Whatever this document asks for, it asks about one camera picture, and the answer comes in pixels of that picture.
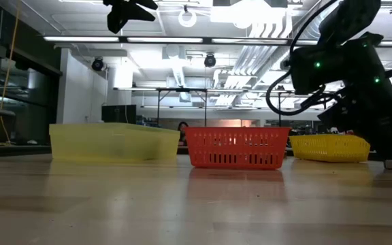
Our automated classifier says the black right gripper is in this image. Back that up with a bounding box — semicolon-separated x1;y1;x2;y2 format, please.
289;32;392;167

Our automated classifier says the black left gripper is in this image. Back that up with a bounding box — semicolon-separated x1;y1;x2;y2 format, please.
102;0;159;35

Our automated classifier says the yellow translucent plastic bin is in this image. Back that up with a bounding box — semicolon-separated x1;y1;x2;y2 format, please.
48;122;182;163

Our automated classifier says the long ceiling light strip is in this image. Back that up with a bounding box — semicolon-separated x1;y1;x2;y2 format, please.
42;35;392;47

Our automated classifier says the yellow slotted plastic basket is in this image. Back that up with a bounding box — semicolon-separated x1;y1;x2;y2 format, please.
289;133;371;163

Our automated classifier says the black framed background table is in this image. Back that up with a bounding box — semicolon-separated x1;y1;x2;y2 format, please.
154;87;210;127

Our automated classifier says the black background cabinet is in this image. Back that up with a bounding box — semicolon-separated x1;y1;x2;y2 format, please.
101;104;137;124

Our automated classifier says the person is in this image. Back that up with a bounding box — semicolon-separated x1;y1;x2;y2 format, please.
177;121;189;147

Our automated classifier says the orange slotted plastic basket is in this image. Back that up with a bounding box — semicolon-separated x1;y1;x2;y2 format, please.
184;126;291;170

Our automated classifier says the white ring ceiling lamp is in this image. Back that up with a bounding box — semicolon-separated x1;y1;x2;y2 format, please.
178;8;197;29

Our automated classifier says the black round ceiling camera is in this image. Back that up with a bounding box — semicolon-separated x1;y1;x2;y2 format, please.
91;56;105;72
203;53;216;68

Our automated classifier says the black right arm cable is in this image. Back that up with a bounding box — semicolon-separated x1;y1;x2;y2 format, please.
265;0;340;116

